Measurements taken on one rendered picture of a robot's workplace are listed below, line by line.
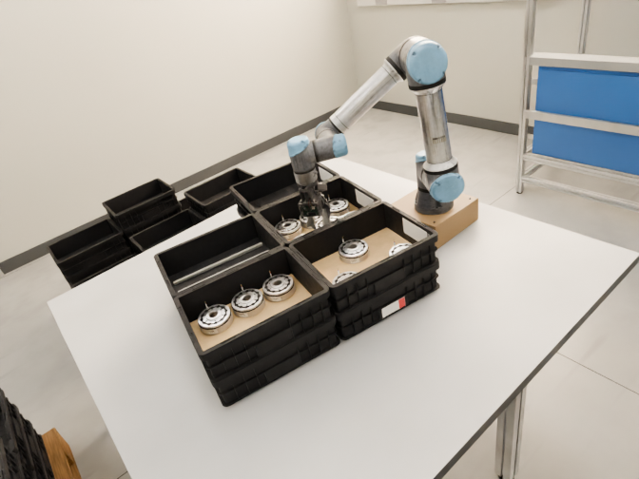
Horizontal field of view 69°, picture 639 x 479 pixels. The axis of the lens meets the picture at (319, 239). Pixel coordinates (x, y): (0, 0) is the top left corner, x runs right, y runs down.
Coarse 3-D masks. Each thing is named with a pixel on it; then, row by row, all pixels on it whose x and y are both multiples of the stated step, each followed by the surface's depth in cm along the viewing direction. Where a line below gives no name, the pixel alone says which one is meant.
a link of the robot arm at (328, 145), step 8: (320, 136) 154; (328, 136) 151; (336, 136) 150; (344, 136) 150; (320, 144) 149; (328, 144) 149; (336, 144) 149; (344, 144) 149; (320, 152) 149; (328, 152) 149; (336, 152) 150; (344, 152) 150; (320, 160) 151
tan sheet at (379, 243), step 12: (384, 228) 169; (372, 240) 164; (384, 240) 163; (396, 240) 162; (336, 252) 163; (372, 252) 159; (384, 252) 158; (324, 264) 158; (336, 264) 157; (348, 264) 155; (360, 264) 154; (372, 264) 153; (324, 276) 153; (336, 276) 152
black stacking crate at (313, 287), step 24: (264, 264) 151; (288, 264) 156; (216, 288) 146; (240, 288) 150; (312, 288) 142; (192, 312) 145; (312, 312) 133; (264, 336) 128; (288, 336) 131; (216, 360) 123; (240, 360) 127
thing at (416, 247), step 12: (384, 204) 165; (408, 216) 155; (324, 228) 158; (300, 240) 154; (420, 240) 142; (432, 240) 143; (408, 252) 140; (312, 264) 142; (384, 264) 137; (360, 276) 134; (336, 288) 132
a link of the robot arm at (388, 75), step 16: (384, 64) 152; (368, 80) 155; (384, 80) 152; (400, 80) 153; (352, 96) 157; (368, 96) 154; (336, 112) 159; (352, 112) 156; (320, 128) 160; (336, 128) 159
